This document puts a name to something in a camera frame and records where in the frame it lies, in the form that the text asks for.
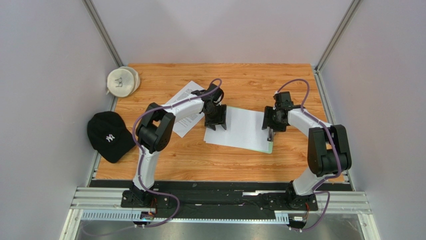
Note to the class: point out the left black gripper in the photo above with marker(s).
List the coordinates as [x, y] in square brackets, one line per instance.
[221, 118]

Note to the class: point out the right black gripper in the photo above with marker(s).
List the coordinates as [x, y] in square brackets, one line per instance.
[273, 123]

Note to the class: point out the white paper sheet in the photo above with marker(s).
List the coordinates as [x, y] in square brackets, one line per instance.
[220, 136]

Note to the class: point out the green clipboard folder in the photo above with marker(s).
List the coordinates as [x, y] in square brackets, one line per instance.
[248, 130]

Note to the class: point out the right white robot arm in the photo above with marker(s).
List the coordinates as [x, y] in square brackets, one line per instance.
[328, 150]

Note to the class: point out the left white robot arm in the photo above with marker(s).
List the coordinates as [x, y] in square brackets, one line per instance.
[153, 129]

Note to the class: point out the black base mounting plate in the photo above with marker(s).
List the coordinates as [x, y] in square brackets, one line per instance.
[219, 200]

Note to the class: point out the cream round zip pouch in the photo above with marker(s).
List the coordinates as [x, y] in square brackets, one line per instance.
[122, 82]

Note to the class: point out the black NY baseball cap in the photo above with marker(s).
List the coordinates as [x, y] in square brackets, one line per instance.
[108, 134]

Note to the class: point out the right aluminium corner post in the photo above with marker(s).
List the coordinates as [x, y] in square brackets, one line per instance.
[344, 23]

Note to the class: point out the aluminium corner post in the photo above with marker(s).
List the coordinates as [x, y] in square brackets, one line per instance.
[96, 18]
[344, 23]

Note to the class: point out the aluminium front rail frame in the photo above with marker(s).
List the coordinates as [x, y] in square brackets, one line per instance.
[96, 213]

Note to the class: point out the left aluminium corner post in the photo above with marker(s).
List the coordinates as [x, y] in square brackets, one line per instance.
[96, 18]

